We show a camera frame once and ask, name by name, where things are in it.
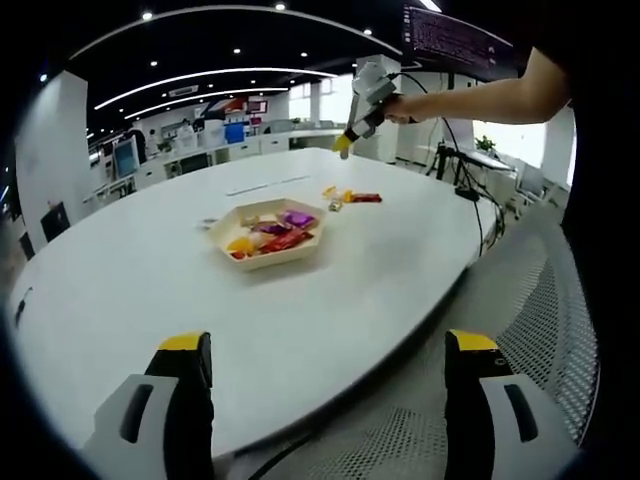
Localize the large monitor screen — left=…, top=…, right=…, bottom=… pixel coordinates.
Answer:
left=401, top=1, right=517, bottom=84

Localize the cream hexagonal container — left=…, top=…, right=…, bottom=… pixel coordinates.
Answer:
left=207, top=197, right=329, bottom=274

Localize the long white counter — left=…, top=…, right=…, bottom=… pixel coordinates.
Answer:
left=82, top=127, right=361, bottom=201

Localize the silver laptop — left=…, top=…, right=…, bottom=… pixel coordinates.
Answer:
left=462, top=149, right=516, bottom=172

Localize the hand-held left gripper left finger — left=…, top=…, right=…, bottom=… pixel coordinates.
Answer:
left=82, top=330, right=216, bottom=480

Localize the black floor cabinet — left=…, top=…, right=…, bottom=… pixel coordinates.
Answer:
left=38, top=200, right=71, bottom=245

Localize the person's right hand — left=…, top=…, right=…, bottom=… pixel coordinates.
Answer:
left=382, top=93, right=418, bottom=126

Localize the person's black shirt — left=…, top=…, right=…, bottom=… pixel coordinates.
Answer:
left=529, top=0, right=640, bottom=446

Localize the black laptop stand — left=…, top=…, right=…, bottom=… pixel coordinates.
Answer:
left=426, top=141, right=477, bottom=190

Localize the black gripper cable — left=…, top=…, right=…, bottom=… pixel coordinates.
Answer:
left=249, top=430, right=317, bottom=480
left=394, top=71, right=504, bottom=257

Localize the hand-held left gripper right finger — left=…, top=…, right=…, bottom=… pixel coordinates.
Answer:
left=444, top=328, right=584, bottom=480

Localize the black table cable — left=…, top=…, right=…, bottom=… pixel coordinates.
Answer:
left=13, top=286, right=35, bottom=327

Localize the red white wall banner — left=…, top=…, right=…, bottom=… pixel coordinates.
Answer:
left=193, top=96, right=270, bottom=127

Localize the light blue display stand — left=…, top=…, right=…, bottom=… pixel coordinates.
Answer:
left=111, top=136, right=140, bottom=177

